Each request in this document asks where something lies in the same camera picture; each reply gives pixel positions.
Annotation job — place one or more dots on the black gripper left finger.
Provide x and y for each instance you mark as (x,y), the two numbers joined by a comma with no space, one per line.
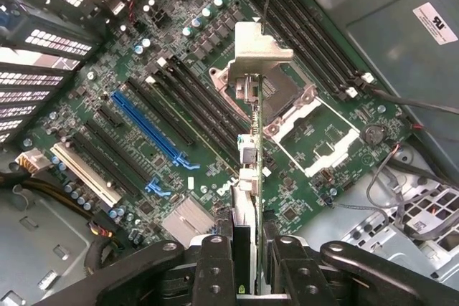
(211,273)

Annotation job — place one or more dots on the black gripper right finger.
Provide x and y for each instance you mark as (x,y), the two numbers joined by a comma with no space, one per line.
(305,277)

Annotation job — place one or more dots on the silver chipset heatsink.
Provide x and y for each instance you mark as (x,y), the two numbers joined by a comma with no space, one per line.
(190,218)

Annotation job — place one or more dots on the silver drive cage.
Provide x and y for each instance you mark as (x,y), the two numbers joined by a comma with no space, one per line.
(376,245)

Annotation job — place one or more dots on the black expansion slot blue latch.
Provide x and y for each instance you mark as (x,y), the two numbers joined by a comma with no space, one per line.
(118,151)

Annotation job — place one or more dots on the coin cell battery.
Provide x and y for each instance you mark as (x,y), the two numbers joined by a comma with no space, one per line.
(374,134)

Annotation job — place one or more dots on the white expansion slot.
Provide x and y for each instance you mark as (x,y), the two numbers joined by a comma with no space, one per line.
(86,173)

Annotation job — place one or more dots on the silver power supply unit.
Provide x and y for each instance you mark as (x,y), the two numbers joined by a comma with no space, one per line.
(36,248)

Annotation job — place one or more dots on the CPU socket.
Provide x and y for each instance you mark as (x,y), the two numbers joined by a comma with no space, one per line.
(283,94)

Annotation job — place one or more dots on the white power connector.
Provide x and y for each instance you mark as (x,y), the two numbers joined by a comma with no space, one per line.
(32,162)

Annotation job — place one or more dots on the green motherboard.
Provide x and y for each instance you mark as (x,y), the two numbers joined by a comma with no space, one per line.
(107,69)

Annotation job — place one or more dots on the black open PC case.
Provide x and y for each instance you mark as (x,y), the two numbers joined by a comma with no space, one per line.
(376,15)

